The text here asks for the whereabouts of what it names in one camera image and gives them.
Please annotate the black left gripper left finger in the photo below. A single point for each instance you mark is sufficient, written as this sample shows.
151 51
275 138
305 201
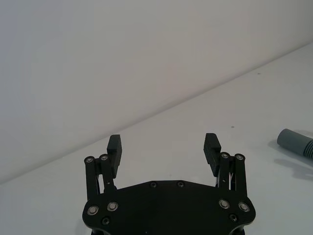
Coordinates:
115 151

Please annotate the grey striped post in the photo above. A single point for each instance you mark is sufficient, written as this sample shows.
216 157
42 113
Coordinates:
296 142

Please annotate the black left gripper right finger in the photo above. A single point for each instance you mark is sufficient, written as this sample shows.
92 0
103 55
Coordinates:
211 156

